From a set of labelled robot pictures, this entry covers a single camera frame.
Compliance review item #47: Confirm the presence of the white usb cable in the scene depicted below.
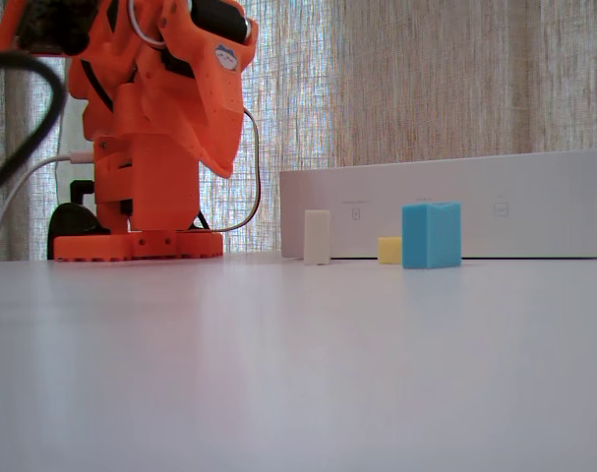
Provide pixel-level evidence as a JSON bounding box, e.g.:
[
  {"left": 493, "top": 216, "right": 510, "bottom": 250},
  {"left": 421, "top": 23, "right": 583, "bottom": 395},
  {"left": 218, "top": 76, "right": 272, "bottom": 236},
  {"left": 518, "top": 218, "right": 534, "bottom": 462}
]
[{"left": 0, "top": 151, "right": 98, "bottom": 262}]

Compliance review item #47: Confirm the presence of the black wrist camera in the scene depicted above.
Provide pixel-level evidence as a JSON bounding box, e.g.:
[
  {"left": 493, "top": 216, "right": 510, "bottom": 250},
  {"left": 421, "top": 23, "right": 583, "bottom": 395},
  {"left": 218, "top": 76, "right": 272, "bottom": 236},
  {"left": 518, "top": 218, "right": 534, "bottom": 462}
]
[{"left": 17, "top": 0, "right": 100, "bottom": 56}]

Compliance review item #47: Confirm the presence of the white cardboard bin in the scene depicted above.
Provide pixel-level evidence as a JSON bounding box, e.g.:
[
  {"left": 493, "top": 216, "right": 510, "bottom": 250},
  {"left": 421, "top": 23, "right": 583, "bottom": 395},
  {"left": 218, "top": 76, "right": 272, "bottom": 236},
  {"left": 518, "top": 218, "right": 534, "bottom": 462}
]
[{"left": 279, "top": 149, "right": 597, "bottom": 261}]

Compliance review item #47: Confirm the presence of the thick black cable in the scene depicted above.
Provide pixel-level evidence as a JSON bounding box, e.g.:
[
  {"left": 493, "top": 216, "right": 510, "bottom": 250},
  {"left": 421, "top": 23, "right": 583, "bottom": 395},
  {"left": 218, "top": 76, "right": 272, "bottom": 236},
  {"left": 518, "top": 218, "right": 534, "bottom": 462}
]
[{"left": 0, "top": 51, "right": 69, "bottom": 201}]

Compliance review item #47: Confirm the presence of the orange camera mount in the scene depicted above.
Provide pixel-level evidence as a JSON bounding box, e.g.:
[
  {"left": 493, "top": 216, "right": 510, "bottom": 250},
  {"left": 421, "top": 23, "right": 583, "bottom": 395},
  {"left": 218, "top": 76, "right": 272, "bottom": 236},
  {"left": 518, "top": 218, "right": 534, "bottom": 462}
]
[{"left": 0, "top": 0, "right": 38, "bottom": 53}]

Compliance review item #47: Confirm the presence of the yellow foam cuboid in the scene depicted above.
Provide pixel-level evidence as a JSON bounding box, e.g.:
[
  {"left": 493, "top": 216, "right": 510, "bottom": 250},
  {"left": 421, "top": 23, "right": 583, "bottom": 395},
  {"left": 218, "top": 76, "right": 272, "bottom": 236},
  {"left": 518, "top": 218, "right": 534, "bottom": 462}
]
[{"left": 377, "top": 236, "right": 404, "bottom": 266}]

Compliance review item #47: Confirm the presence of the white servo wire loop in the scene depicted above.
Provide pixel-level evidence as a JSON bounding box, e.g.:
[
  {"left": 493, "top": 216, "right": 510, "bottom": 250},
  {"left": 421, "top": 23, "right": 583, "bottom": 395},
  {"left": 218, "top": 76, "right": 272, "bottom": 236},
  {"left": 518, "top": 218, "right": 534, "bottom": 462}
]
[{"left": 127, "top": 0, "right": 167, "bottom": 49}]

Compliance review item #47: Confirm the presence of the orange gripper black motor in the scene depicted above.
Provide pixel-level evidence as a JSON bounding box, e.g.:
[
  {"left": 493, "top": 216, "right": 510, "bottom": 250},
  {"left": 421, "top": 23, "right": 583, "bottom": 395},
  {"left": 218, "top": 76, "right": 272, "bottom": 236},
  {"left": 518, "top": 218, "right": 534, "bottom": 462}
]
[{"left": 159, "top": 0, "right": 260, "bottom": 178}]

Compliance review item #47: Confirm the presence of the blue foam cuboid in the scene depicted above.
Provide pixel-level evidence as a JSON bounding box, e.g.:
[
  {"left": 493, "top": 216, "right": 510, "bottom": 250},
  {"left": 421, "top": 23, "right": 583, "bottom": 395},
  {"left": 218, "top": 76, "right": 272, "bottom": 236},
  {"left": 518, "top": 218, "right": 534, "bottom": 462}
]
[{"left": 401, "top": 200, "right": 463, "bottom": 270}]

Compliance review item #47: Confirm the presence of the black table clamp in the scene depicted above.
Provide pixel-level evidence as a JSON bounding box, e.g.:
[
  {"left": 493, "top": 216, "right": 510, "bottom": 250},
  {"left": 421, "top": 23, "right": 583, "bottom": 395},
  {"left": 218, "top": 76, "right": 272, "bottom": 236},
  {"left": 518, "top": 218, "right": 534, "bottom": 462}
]
[{"left": 46, "top": 180, "right": 113, "bottom": 261}]

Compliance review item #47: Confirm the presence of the white foam cuboid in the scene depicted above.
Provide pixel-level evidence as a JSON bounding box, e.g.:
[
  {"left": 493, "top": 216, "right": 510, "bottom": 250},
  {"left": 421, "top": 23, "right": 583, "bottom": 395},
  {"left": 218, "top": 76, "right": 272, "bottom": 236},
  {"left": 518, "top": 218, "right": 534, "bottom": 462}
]
[{"left": 303, "top": 208, "right": 331, "bottom": 266}]

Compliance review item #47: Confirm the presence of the orange robot base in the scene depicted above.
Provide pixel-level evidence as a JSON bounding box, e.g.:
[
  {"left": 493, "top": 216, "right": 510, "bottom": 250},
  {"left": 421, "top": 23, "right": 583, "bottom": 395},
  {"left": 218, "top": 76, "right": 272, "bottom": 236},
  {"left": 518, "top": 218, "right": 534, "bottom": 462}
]
[{"left": 53, "top": 133, "right": 224, "bottom": 262}]

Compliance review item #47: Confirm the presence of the thin striped servo cable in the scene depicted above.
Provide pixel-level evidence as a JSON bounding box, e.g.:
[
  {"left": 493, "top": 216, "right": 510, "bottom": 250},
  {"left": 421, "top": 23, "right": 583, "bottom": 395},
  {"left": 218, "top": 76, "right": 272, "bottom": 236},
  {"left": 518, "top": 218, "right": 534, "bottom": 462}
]
[{"left": 194, "top": 107, "right": 264, "bottom": 235}]

